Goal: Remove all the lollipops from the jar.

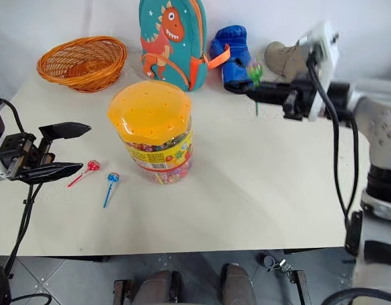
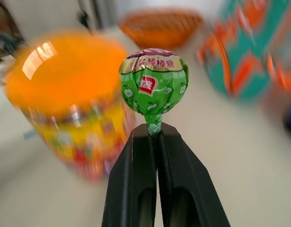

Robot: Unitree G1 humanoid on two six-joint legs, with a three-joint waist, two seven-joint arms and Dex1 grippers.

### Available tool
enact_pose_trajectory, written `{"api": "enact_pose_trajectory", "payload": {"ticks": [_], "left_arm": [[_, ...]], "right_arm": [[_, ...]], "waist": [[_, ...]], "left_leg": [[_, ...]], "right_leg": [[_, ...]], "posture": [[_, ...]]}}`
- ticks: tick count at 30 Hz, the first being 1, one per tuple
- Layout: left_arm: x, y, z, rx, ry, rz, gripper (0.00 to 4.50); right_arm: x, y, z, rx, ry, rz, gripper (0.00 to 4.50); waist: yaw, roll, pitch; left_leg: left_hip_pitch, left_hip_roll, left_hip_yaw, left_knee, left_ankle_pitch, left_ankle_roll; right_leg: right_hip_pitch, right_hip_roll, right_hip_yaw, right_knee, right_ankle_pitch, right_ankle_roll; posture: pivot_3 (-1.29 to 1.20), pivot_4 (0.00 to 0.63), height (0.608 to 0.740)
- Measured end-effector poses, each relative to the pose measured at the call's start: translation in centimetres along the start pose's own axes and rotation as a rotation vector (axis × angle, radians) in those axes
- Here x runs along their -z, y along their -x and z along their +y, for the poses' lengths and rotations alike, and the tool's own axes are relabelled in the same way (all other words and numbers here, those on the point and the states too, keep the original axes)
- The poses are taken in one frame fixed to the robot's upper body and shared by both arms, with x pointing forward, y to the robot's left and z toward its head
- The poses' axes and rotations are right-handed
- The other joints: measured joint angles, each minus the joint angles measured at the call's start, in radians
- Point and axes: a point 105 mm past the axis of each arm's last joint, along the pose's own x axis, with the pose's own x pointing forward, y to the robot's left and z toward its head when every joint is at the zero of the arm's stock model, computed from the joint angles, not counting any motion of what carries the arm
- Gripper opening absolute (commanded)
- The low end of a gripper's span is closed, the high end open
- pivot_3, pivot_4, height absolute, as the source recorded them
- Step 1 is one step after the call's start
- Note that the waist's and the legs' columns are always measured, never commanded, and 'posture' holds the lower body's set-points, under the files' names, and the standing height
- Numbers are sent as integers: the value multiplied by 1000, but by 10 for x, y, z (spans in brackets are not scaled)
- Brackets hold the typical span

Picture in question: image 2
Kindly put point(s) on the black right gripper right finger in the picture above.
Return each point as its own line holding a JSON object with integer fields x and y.
{"x": 183, "y": 175}

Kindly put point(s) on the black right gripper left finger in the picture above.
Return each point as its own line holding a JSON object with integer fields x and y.
{"x": 128, "y": 179}

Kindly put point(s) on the green apple lollipop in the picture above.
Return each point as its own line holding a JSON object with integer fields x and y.
{"x": 154, "y": 87}

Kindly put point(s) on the colourful lollipop jar orange lid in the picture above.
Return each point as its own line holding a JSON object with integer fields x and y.
{"x": 67, "y": 106}

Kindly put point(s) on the dark blue object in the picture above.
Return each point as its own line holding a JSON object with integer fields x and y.
{"x": 290, "y": 118}

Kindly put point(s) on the teal and orange snack bag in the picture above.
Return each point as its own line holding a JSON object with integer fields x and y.
{"x": 249, "y": 47}

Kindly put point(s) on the orange woven basket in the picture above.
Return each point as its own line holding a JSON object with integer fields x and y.
{"x": 160, "y": 28}

